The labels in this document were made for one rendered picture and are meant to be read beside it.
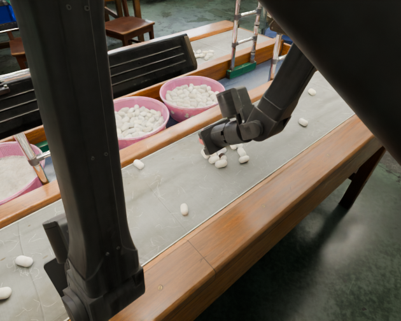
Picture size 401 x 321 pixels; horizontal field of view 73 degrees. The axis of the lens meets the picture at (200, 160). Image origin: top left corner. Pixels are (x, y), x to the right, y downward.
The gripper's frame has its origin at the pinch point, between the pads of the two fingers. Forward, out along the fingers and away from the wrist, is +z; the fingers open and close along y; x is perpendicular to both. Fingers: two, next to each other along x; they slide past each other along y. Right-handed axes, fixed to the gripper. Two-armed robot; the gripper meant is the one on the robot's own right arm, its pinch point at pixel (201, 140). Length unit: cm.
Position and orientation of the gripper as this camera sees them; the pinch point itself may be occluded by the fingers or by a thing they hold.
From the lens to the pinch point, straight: 78.9
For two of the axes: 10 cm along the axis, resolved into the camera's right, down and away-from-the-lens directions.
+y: -7.6, 4.3, -4.9
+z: -5.2, 0.6, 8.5
